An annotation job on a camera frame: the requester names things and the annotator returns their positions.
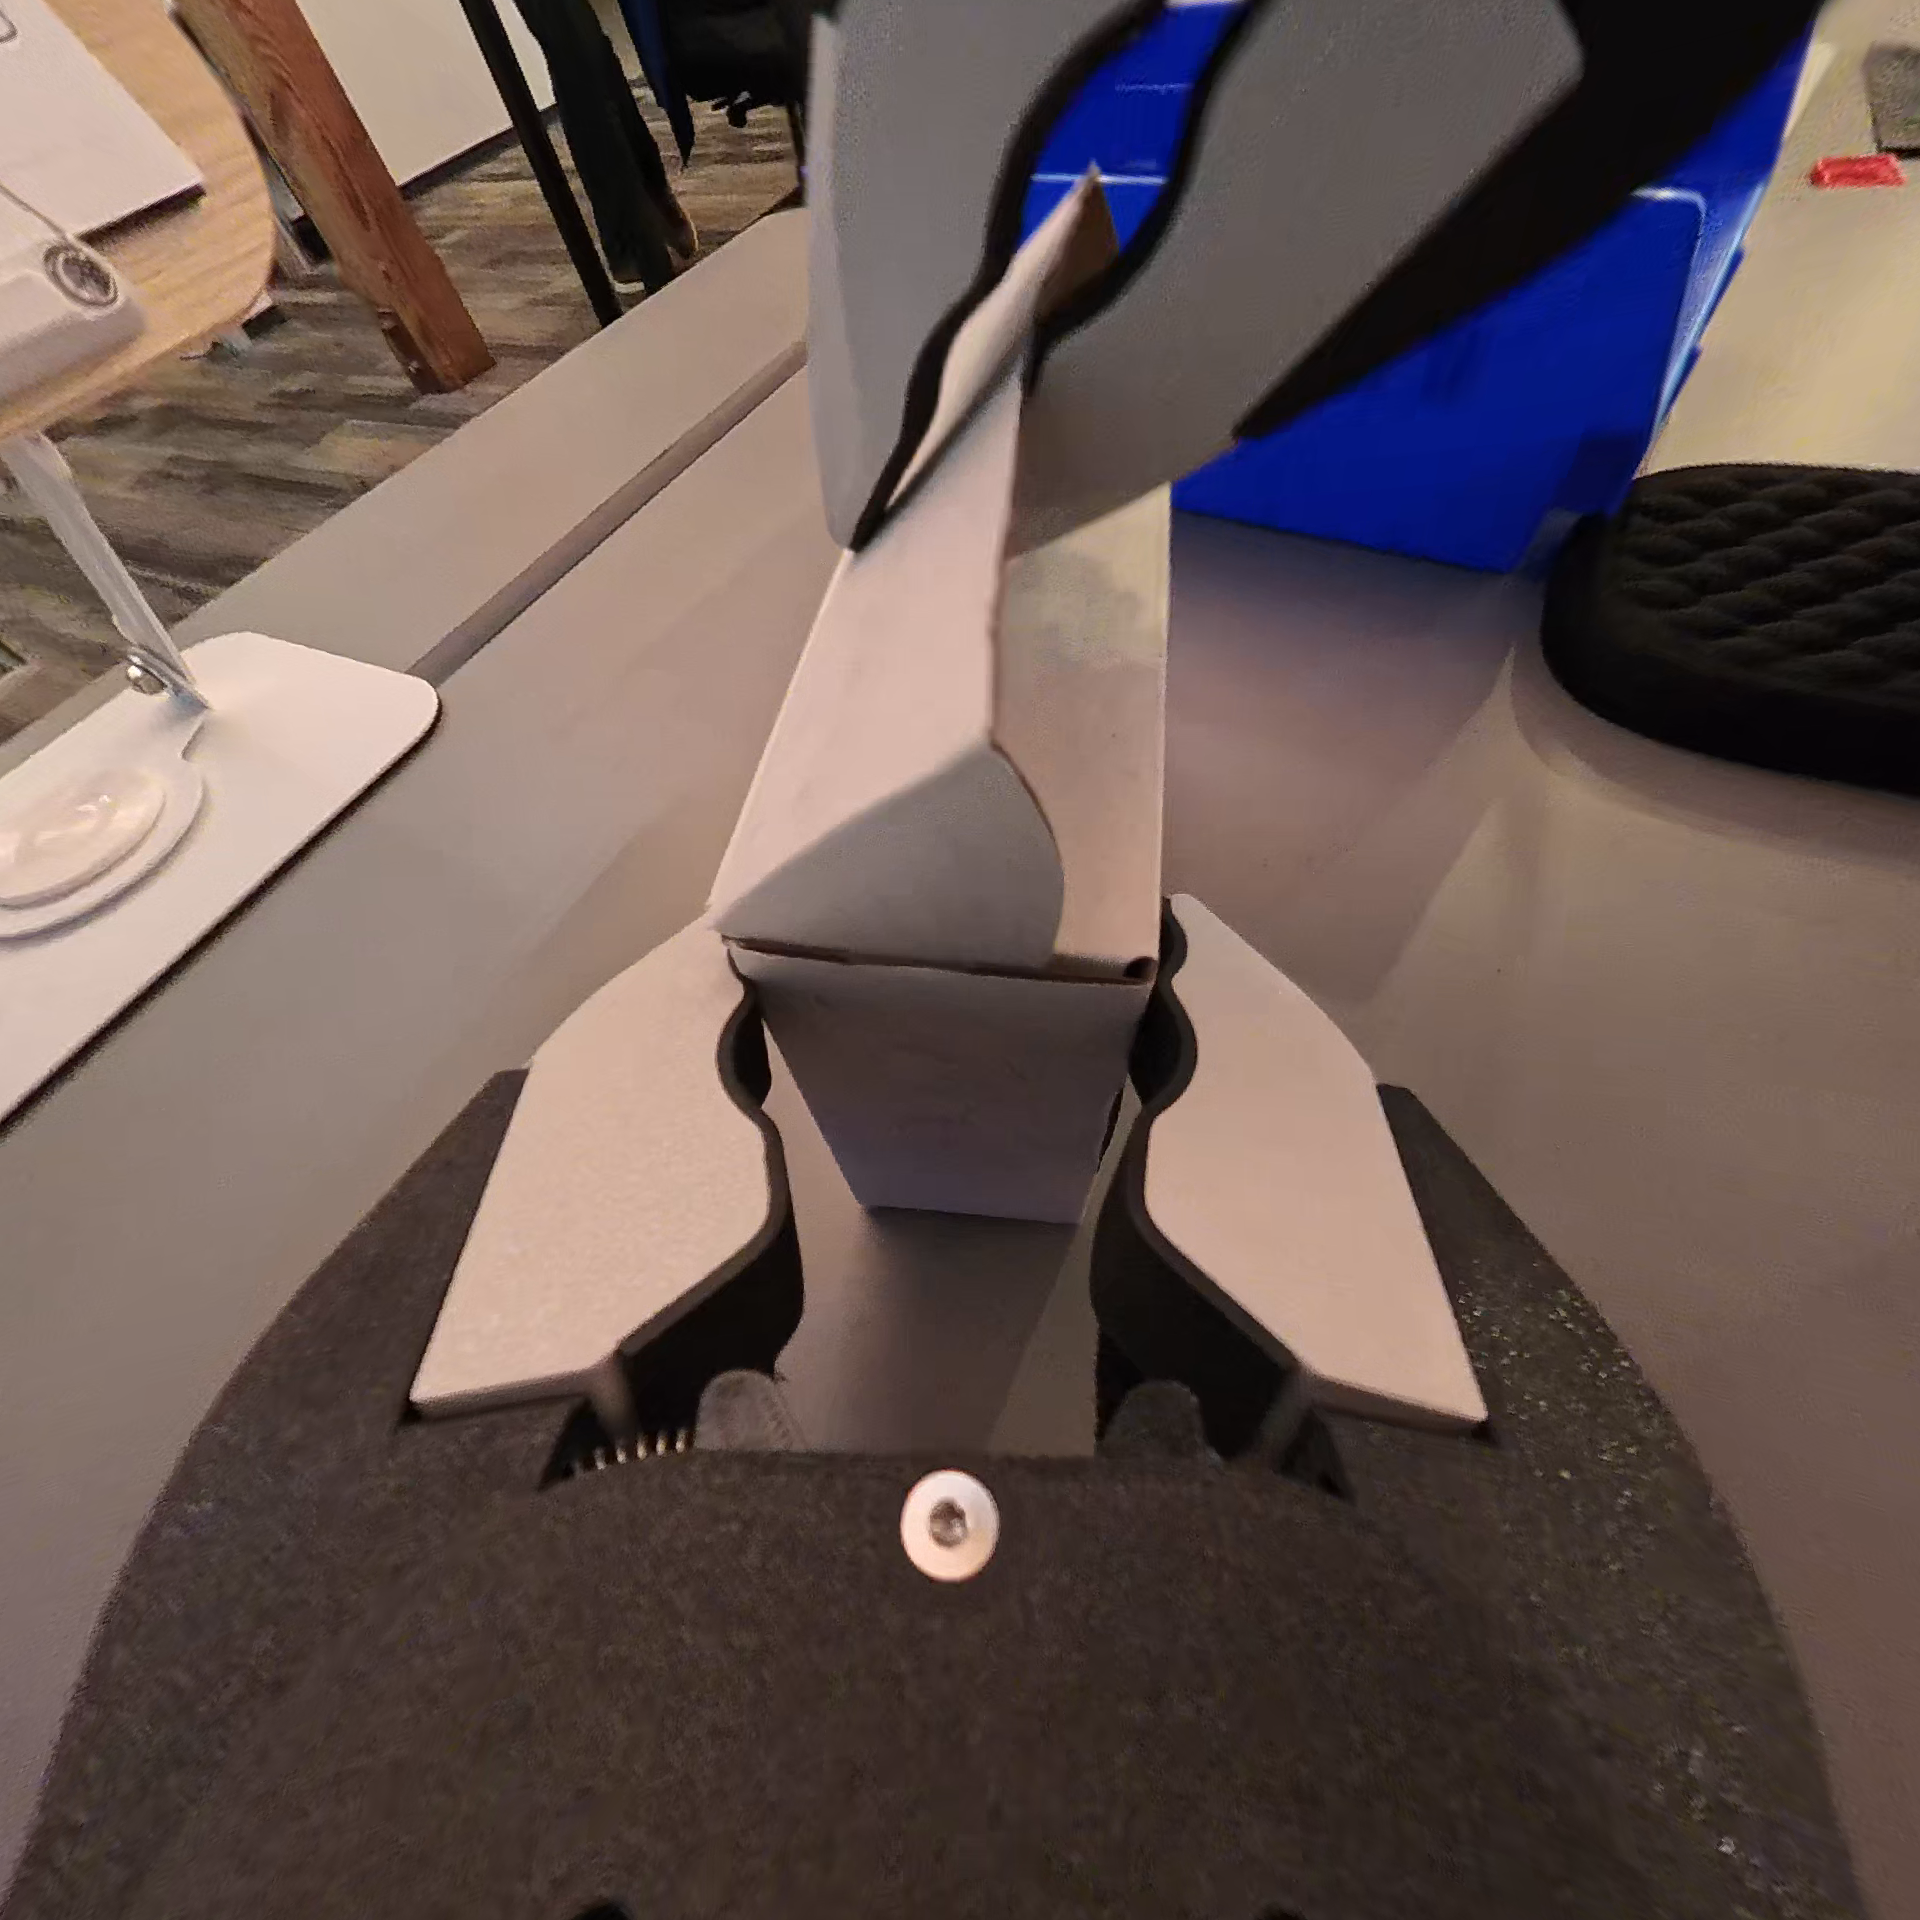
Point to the red flat block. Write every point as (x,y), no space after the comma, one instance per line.
(1861,170)

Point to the blue plastic bin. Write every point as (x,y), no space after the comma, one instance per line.
(1425,451)

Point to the round wooden table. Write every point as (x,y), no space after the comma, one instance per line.
(346,197)

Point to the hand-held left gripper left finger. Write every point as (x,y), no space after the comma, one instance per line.
(600,1200)

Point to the white cardboard mailer box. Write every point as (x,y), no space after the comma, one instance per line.
(930,1081)

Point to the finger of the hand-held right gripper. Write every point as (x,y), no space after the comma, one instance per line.
(900,182)
(1351,182)

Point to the black metal pole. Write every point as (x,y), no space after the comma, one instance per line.
(554,182)

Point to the dark grey sheet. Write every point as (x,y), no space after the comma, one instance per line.
(1895,98)

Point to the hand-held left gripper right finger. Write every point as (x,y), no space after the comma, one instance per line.
(1289,1200)

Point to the printed instruction sheet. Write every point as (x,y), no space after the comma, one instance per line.
(75,104)

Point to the hanging dark clothes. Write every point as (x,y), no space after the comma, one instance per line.
(629,135)

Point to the white document stand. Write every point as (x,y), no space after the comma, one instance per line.
(300,735)

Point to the black office chair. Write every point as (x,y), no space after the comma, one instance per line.
(742,53)

